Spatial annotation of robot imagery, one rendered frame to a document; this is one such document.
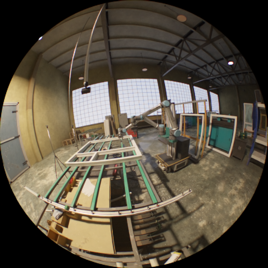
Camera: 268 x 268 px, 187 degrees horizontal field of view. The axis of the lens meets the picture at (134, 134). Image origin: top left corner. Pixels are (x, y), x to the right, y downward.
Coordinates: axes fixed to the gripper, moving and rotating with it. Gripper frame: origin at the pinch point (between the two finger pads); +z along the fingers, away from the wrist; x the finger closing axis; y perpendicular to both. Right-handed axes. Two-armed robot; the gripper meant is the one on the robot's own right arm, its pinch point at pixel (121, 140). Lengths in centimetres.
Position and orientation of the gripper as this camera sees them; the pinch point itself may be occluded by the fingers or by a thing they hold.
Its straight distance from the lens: 208.3
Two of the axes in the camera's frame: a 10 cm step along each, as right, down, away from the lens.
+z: 1.9, 9.3, -3.1
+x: 9.8, -1.5, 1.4
